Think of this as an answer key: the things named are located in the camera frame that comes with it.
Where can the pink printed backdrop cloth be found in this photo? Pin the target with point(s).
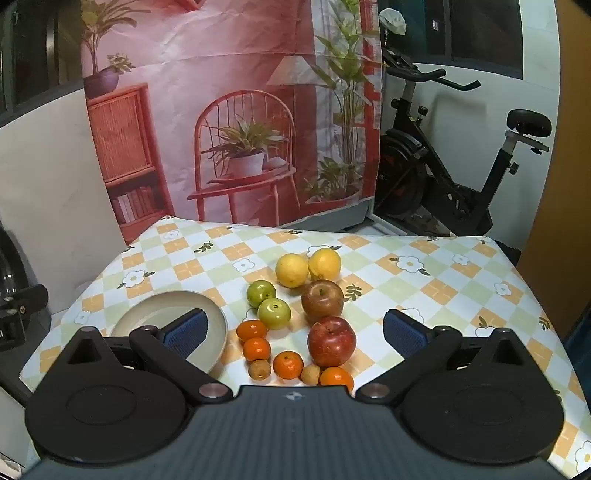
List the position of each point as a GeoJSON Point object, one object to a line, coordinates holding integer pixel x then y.
{"type": "Point", "coordinates": [231, 55]}

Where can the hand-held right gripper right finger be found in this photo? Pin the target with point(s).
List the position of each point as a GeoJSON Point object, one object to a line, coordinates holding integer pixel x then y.
{"type": "Point", "coordinates": [406, 332]}

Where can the brownish red apple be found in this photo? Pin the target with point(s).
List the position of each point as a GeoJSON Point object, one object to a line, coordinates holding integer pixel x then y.
{"type": "Point", "coordinates": [322, 300]}

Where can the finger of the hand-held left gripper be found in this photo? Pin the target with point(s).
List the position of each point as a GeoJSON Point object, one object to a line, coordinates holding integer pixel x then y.
{"type": "Point", "coordinates": [27, 300]}

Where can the yellow lemon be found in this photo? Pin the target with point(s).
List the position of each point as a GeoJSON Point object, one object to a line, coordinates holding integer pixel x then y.
{"type": "Point", "coordinates": [324, 264]}
{"type": "Point", "coordinates": [292, 270]}

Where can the checkered floral tablecloth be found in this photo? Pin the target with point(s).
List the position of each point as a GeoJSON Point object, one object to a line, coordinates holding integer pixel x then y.
{"type": "Point", "coordinates": [415, 286]}

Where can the small brown kiwi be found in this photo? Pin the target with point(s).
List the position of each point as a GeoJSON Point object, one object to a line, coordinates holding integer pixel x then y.
{"type": "Point", "coordinates": [259, 369]}

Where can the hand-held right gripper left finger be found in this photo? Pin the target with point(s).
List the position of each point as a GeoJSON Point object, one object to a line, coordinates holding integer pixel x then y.
{"type": "Point", "coordinates": [184, 334]}

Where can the wooden door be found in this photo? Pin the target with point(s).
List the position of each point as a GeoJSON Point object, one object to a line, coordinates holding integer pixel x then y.
{"type": "Point", "coordinates": [563, 230]}

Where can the green apple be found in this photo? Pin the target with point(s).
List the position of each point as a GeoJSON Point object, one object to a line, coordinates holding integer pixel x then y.
{"type": "Point", "coordinates": [261, 293]}
{"type": "Point", "coordinates": [274, 313]}

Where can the black exercise bike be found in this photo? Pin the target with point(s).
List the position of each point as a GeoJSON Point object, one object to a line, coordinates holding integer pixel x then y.
{"type": "Point", "coordinates": [415, 180]}

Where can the beige round plate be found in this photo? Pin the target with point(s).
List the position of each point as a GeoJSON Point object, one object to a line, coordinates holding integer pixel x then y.
{"type": "Point", "coordinates": [152, 314]}

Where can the white plastic bag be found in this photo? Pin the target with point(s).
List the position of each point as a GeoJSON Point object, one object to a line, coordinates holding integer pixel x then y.
{"type": "Point", "coordinates": [392, 21]}

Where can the large dark red apple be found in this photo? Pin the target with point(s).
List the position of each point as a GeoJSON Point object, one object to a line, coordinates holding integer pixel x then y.
{"type": "Point", "coordinates": [331, 341]}

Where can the brown longan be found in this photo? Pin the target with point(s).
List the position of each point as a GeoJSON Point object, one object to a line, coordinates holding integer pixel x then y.
{"type": "Point", "coordinates": [310, 373]}

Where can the dark window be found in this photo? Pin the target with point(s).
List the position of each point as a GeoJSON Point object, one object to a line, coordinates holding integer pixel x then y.
{"type": "Point", "coordinates": [485, 32]}
{"type": "Point", "coordinates": [37, 46]}

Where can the orange tangerine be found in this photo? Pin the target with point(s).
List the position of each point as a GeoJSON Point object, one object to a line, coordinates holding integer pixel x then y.
{"type": "Point", "coordinates": [256, 349]}
{"type": "Point", "coordinates": [288, 364]}
{"type": "Point", "coordinates": [251, 330]}
{"type": "Point", "coordinates": [336, 376]}

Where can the grey washing machine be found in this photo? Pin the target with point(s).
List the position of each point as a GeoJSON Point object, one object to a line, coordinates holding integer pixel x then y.
{"type": "Point", "coordinates": [9, 267]}

